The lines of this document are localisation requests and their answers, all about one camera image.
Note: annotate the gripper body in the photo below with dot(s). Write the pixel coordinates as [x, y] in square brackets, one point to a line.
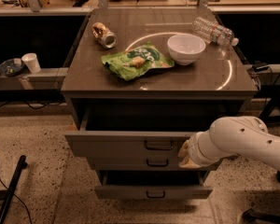
[193, 151]

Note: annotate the grey top drawer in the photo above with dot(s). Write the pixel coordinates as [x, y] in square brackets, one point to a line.
[122, 145]

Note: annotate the grey drawer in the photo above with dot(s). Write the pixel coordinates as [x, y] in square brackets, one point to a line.
[122, 145]
[152, 185]
[142, 164]

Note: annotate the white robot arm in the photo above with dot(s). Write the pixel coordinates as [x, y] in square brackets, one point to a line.
[246, 136]

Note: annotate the grey bottom drawer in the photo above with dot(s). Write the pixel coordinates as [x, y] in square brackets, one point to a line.
[152, 185]

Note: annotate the grey middle drawer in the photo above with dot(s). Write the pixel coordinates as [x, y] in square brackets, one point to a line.
[142, 164]

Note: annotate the grey drawer cabinet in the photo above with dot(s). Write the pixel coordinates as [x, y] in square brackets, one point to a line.
[166, 99]

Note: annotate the black chair base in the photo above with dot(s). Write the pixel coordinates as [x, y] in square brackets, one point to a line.
[263, 206]

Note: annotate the white ceramic bowl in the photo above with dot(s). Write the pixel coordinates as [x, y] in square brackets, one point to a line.
[185, 49]

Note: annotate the green snack bag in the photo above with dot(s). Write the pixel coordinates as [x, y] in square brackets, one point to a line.
[133, 63]

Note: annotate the black power adapter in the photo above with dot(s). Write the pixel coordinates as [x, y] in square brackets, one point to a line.
[258, 67]

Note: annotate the clear plastic water bottle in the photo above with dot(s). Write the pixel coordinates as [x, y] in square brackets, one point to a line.
[214, 32]

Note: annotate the crushed metal can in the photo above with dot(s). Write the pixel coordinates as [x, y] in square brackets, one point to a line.
[103, 35]

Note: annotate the black floor stand bar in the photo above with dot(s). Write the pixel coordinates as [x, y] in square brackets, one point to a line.
[22, 164]

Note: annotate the white paper cup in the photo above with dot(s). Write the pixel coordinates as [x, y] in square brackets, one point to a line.
[31, 61]

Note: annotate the dark round dish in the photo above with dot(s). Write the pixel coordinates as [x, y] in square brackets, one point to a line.
[12, 67]

